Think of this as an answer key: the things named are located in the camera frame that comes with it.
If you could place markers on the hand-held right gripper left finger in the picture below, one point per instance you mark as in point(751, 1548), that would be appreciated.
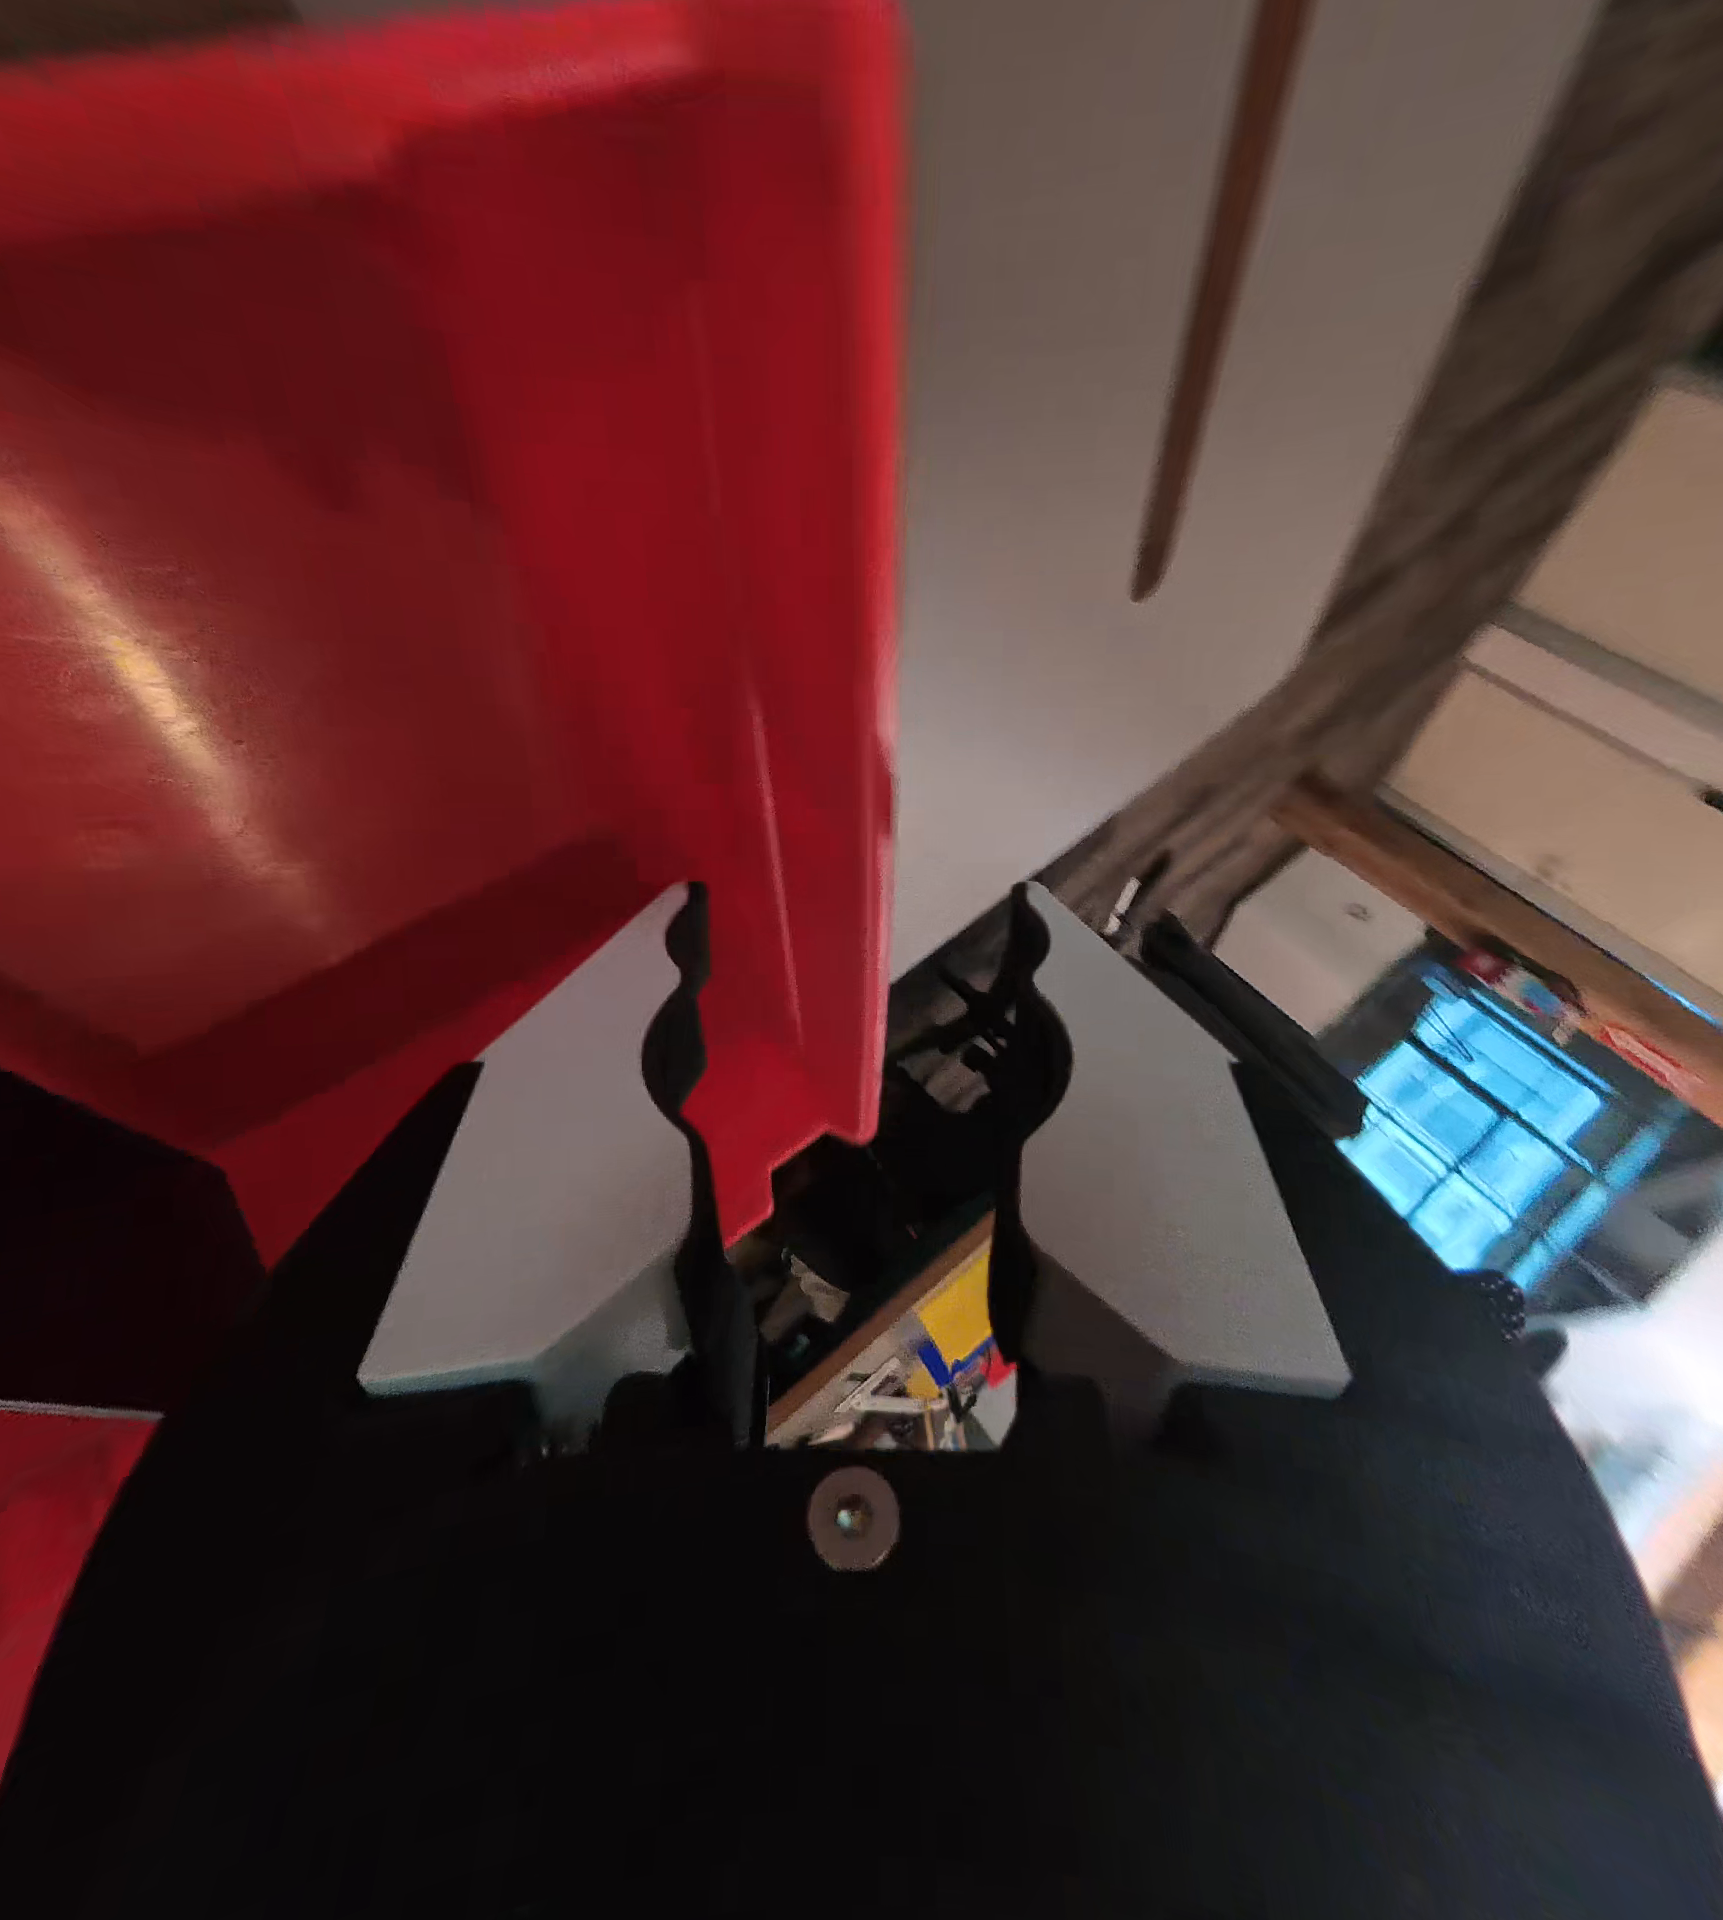
point(561, 1170)

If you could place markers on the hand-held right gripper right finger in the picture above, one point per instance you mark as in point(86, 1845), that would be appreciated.
point(1161, 1200)

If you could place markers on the red plastic bin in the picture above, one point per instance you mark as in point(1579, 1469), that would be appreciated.
point(350, 525)

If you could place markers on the wooden support beam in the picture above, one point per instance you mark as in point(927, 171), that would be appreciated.
point(1431, 884)

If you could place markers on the black bin divider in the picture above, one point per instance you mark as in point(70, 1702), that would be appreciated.
point(50, 1231)

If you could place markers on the white door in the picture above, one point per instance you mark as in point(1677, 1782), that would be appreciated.
point(1701, 570)
point(1551, 810)

